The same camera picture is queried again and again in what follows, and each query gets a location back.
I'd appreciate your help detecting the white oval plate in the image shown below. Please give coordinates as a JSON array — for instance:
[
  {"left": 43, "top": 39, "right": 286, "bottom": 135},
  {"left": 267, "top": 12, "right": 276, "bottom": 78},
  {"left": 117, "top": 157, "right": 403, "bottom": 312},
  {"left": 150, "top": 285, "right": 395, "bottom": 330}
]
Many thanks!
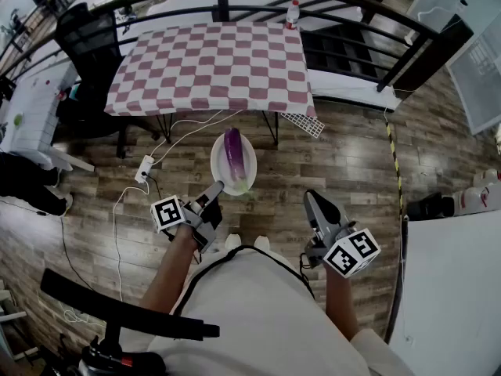
[{"left": 210, "top": 133, "right": 258, "bottom": 198}]

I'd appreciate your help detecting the white tiled table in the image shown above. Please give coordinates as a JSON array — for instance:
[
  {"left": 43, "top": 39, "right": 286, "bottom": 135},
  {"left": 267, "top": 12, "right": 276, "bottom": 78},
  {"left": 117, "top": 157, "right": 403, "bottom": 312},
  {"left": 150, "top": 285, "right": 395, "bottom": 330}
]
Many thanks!
[{"left": 0, "top": 63, "right": 97, "bottom": 172}]

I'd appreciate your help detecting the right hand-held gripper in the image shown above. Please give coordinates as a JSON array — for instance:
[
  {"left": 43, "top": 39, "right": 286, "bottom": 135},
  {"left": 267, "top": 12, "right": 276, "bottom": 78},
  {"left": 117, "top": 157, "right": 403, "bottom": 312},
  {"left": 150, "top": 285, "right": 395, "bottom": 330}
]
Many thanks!
[{"left": 303, "top": 189, "right": 381, "bottom": 280}]

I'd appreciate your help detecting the person's right forearm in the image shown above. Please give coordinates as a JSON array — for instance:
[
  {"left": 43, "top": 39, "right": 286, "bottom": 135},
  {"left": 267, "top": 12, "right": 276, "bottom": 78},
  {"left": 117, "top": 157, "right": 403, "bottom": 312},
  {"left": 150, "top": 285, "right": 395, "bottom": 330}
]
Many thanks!
[{"left": 323, "top": 263, "right": 361, "bottom": 342}]

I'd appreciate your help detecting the white power strip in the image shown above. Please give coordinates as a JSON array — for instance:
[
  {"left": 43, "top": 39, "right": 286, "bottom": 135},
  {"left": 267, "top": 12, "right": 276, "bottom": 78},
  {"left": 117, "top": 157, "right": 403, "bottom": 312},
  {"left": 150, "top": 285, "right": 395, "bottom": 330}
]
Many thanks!
[{"left": 134, "top": 154, "right": 154, "bottom": 184}]

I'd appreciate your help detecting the black mesh office chair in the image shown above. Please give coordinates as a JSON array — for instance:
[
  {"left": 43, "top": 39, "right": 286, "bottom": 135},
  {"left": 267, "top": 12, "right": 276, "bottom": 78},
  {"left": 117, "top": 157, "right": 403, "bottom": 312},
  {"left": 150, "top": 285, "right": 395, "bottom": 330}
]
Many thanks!
[{"left": 53, "top": 2, "right": 162, "bottom": 160}]

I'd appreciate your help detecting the long white cable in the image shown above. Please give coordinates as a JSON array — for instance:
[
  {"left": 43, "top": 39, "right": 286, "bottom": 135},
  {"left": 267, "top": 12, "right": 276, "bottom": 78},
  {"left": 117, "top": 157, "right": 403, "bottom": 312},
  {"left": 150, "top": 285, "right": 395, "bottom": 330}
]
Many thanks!
[{"left": 150, "top": 109, "right": 246, "bottom": 168}]

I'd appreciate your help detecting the looped white cable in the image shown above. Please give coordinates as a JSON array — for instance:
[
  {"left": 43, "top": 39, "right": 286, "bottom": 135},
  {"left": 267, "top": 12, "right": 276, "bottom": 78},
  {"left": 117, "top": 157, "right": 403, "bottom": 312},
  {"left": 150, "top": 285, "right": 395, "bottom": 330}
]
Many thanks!
[{"left": 112, "top": 180, "right": 152, "bottom": 303}]

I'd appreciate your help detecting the black curved-back chair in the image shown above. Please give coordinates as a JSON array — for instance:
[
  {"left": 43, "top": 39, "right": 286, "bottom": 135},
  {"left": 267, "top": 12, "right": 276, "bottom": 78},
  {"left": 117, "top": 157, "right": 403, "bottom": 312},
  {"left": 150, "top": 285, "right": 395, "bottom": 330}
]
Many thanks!
[{"left": 40, "top": 267, "right": 221, "bottom": 376}]

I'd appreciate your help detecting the purple eggplant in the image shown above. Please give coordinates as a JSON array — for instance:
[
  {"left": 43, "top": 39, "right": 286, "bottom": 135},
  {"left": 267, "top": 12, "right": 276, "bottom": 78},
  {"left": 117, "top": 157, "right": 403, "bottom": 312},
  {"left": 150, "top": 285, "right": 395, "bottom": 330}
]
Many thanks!
[{"left": 223, "top": 127, "right": 251, "bottom": 193}]

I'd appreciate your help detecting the white grid rack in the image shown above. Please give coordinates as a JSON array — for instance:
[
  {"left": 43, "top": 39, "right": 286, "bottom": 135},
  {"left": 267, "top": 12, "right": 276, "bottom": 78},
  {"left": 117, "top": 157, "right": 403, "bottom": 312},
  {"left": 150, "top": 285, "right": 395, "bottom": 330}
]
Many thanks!
[{"left": 279, "top": 110, "right": 326, "bottom": 137}]

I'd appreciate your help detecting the person's left forearm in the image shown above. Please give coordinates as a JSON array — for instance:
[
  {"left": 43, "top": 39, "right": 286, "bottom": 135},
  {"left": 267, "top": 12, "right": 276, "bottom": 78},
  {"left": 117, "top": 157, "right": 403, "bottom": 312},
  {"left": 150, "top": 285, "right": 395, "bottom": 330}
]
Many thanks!
[{"left": 139, "top": 227, "right": 201, "bottom": 316}]

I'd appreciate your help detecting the black bag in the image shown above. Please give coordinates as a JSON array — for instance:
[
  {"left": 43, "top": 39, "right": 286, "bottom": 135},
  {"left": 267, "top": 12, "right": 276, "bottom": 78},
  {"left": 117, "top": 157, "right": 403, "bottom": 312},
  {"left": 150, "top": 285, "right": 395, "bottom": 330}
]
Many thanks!
[{"left": 406, "top": 192, "right": 456, "bottom": 222}]

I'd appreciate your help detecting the red white checkered table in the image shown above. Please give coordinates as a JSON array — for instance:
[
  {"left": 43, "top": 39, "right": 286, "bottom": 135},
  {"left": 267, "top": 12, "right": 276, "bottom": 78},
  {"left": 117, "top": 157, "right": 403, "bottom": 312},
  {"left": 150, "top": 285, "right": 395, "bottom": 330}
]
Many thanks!
[{"left": 103, "top": 20, "right": 318, "bottom": 146}]

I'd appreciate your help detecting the white framed board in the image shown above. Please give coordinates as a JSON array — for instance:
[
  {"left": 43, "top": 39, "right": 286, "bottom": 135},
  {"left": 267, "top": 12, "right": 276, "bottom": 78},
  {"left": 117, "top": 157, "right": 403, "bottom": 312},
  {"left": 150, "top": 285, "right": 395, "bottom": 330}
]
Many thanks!
[{"left": 445, "top": 21, "right": 501, "bottom": 136}]

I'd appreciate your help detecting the black metal railing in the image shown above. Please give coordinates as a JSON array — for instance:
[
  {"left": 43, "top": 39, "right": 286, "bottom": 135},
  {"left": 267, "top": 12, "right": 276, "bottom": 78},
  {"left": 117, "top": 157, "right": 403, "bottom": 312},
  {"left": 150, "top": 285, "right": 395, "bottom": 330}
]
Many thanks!
[{"left": 0, "top": 0, "right": 475, "bottom": 93}]

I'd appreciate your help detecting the person's white shirt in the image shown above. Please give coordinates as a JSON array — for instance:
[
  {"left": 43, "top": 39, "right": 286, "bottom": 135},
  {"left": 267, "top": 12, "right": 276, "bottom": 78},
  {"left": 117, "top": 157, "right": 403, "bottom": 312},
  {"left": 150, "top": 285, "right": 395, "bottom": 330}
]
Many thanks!
[{"left": 117, "top": 244, "right": 416, "bottom": 376}]

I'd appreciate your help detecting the black neck cable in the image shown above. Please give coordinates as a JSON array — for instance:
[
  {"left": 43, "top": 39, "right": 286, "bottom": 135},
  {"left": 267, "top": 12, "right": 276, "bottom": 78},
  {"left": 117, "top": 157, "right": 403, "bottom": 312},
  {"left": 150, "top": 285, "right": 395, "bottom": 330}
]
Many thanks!
[{"left": 171, "top": 244, "right": 315, "bottom": 317}]

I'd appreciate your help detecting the long black floor cable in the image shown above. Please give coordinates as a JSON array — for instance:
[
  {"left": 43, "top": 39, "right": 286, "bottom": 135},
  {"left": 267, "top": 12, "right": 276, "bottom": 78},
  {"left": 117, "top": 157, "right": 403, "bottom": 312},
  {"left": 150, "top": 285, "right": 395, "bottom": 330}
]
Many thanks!
[{"left": 37, "top": 208, "right": 95, "bottom": 291}]

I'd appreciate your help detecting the plain white table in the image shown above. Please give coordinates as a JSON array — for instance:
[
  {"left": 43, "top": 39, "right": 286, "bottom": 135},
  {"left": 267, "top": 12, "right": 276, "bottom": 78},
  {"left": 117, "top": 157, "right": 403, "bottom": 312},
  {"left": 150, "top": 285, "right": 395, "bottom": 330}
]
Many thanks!
[{"left": 386, "top": 208, "right": 501, "bottom": 376}]

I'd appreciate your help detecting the white jug red label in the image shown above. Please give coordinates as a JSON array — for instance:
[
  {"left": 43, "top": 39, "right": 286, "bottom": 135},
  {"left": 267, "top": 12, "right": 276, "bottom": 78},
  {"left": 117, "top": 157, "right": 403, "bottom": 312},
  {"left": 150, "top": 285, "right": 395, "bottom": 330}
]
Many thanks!
[
  {"left": 472, "top": 168, "right": 501, "bottom": 188},
  {"left": 449, "top": 186, "right": 501, "bottom": 215}
]

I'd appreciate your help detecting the black staircase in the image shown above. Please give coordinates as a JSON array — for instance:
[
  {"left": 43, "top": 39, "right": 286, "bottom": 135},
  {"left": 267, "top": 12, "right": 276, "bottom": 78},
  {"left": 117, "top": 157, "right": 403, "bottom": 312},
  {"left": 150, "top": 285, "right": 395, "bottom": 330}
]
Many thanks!
[{"left": 301, "top": 27, "right": 392, "bottom": 84}]

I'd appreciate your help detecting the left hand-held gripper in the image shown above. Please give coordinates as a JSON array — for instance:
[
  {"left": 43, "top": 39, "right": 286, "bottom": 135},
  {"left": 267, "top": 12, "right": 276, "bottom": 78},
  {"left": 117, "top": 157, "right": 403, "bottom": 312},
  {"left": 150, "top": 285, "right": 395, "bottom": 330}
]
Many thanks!
[{"left": 150, "top": 180, "right": 227, "bottom": 255}]

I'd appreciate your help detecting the thin black cable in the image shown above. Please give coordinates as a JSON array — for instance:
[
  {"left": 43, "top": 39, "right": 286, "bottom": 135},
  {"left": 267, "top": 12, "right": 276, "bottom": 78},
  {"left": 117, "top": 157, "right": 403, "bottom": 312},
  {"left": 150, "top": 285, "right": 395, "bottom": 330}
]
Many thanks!
[{"left": 141, "top": 172, "right": 164, "bottom": 205}]

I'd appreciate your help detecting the clear plastic bottle red cap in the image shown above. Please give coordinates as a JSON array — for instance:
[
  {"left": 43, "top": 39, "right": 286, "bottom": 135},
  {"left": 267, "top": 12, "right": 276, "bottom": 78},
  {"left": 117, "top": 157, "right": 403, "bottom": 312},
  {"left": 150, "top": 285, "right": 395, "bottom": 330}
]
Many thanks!
[{"left": 284, "top": 0, "right": 301, "bottom": 31}]

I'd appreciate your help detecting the yellow black floor tape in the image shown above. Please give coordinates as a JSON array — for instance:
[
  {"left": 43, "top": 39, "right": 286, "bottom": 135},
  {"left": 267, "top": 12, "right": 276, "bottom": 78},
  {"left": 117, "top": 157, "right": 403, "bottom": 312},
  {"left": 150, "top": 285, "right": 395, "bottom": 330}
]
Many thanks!
[{"left": 385, "top": 120, "right": 405, "bottom": 219}]

